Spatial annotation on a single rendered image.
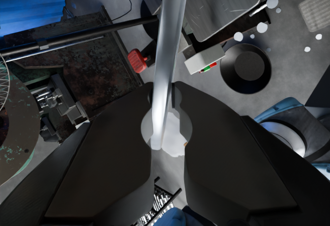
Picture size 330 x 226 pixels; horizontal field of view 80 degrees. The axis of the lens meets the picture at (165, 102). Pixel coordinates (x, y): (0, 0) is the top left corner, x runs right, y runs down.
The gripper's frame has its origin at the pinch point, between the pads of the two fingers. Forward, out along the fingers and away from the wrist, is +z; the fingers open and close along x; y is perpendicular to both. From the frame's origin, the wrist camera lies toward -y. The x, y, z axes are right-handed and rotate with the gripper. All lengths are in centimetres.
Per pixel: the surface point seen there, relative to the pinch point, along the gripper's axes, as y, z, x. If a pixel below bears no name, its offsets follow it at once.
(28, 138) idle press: 78, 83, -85
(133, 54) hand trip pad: 15, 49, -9
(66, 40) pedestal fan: 22, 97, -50
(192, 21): 2.8, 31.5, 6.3
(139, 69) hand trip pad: 20, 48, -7
